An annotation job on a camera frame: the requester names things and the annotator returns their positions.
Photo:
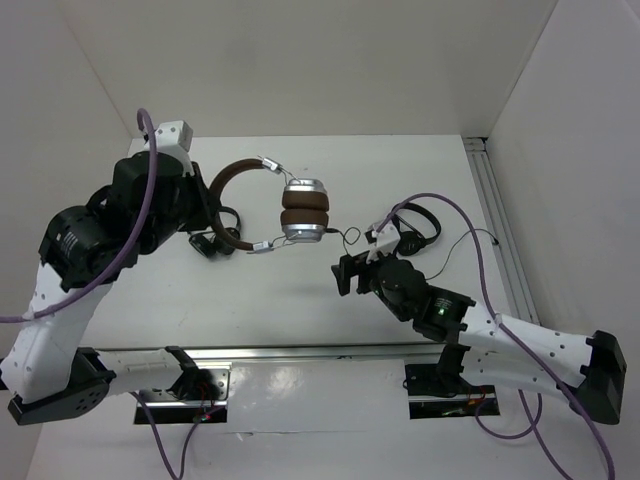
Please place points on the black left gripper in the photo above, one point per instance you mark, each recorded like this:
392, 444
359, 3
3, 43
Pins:
205, 213

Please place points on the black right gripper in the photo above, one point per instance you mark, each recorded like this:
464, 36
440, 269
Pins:
353, 265

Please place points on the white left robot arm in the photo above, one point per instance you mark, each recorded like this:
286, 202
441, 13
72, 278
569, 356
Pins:
50, 375

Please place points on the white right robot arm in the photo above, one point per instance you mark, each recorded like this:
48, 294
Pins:
485, 349

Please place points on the large black wrapped headphones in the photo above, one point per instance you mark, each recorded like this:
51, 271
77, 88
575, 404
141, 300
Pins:
412, 240

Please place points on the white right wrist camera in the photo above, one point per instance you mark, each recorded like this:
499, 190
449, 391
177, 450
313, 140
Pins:
382, 239

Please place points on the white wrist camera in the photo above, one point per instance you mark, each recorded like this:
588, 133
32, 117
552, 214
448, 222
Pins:
382, 239
174, 138

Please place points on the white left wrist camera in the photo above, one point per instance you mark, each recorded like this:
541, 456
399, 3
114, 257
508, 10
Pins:
174, 138

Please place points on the aluminium table rail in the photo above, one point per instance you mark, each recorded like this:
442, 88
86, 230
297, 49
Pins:
216, 358

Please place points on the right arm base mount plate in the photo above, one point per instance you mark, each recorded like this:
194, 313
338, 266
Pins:
430, 398

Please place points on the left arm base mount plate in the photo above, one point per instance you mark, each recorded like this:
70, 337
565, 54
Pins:
204, 401

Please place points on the aluminium side rail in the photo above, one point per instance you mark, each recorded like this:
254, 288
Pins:
510, 265

